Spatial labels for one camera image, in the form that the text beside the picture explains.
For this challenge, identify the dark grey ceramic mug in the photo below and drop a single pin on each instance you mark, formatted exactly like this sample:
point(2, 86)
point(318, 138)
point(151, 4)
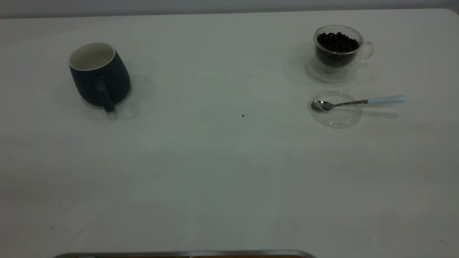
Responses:
point(111, 79)

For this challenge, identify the small clear glass dish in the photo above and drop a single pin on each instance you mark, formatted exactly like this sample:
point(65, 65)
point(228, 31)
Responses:
point(340, 119)

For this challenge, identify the roasted coffee beans pile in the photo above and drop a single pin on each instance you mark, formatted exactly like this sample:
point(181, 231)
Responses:
point(337, 43)

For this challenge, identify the clear glass saucer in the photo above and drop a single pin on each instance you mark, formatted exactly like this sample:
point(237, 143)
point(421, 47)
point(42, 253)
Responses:
point(315, 74)

